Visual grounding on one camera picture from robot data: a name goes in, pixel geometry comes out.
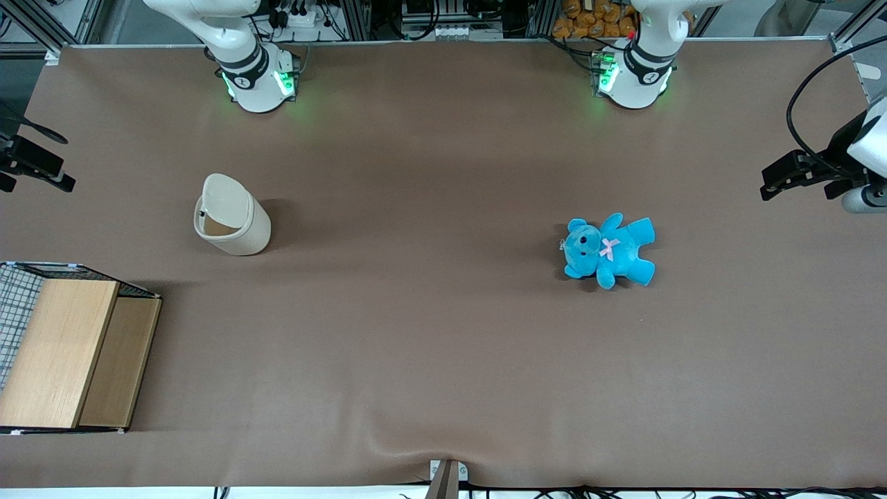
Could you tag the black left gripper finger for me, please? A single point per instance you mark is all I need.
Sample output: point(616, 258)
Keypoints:
point(790, 173)
point(842, 188)

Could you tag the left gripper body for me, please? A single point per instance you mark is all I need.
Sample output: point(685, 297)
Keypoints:
point(836, 162)

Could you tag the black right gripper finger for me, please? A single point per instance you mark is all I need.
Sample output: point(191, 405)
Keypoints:
point(41, 165)
point(4, 181)

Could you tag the beige lidded trash can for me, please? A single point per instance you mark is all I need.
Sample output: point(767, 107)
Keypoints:
point(249, 232)

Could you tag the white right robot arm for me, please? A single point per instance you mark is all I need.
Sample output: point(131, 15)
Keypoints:
point(253, 76)

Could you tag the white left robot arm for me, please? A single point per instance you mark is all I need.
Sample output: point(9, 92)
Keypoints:
point(634, 80)

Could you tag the large light wooden shelf board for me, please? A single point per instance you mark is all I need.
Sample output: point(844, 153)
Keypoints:
point(59, 350)

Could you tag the blue teddy bear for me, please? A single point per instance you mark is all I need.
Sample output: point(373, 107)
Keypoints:
point(610, 251)

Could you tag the small dark wooden shelf board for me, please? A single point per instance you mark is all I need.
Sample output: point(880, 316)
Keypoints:
point(118, 364)

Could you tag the white power strip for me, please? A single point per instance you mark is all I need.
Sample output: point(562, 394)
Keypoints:
point(298, 16)

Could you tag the white terminal block row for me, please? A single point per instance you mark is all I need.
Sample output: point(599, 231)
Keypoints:
point(464, 32)

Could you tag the brown table cover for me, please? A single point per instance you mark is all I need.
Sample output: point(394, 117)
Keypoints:
point(443, 346)

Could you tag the aluminium frame profile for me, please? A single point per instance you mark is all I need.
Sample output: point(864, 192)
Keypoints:
point(856, 28)
point(41, 24)

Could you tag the brown camera post with bracket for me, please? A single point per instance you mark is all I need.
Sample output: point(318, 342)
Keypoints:
point(445, 479)

